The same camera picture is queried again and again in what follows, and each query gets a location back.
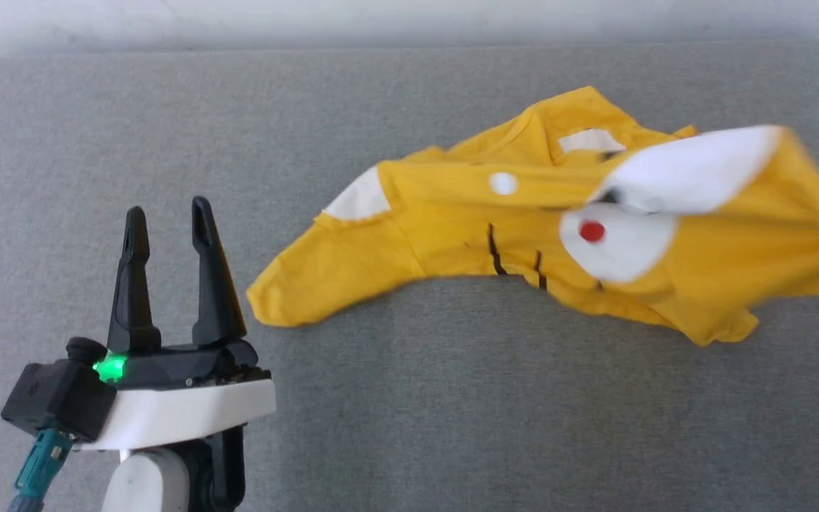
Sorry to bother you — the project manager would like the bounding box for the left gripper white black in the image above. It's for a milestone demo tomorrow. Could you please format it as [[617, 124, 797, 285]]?
[[79, 196, 277, 453]]

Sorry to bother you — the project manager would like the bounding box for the grey fabric sofa cushion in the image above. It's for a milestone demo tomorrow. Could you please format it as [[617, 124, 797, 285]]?
[[0, 39, 819, 512]]

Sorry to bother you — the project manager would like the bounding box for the left camera cable teal plug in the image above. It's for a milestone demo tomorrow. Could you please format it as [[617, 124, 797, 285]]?
[[7, 428, 75, 512]]

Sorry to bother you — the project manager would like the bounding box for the yellow shirt with white patches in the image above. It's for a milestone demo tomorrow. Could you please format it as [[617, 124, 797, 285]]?
[[246, 85, 819, 348]]

